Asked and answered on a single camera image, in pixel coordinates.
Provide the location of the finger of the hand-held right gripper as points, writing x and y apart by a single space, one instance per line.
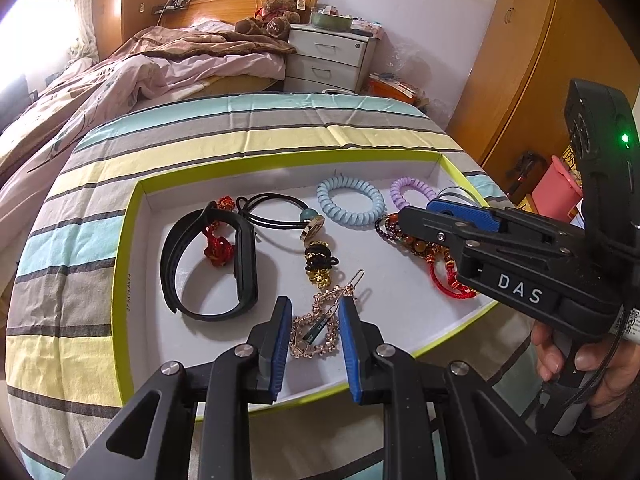
430 225
465 212

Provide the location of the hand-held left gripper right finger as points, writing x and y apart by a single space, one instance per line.
350 352

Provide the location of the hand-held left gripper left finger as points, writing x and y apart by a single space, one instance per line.
280 347

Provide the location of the gold hair clip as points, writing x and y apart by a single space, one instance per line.
345 286

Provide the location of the black smart band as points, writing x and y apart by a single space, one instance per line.
247 260

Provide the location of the black gold bead charm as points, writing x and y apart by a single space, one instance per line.
317 260

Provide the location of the white tray with green rim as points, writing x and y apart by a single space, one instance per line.
150 310

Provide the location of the person's right hand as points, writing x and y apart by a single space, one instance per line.
625 370

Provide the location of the black tripod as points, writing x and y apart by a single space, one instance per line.
525 172

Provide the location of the pink bin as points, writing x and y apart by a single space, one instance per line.
555 185

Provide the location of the orange cardboard box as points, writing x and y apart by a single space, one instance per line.
392 87

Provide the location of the clear plastic bag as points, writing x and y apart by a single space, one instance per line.
420 70

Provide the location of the large wooden wardrobe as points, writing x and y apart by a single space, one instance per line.
520 70

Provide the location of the white drawer nightstand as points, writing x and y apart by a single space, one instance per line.
327 57

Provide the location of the striped bed sheet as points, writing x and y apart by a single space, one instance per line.
75 260

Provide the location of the green basin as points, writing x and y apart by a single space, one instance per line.
330 20

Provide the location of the brown teddy bear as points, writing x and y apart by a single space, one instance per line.
272 22

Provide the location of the brown blanket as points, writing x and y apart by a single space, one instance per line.
200 40

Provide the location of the wooden headboard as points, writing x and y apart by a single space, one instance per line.
225 2

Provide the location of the pink duvet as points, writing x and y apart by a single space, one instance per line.
125 85

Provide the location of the power strip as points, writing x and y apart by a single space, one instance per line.
170 7

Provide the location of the tall wooden cabinet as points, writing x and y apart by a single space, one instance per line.
140 0

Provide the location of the patterned curtain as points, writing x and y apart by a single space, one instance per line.
82 15

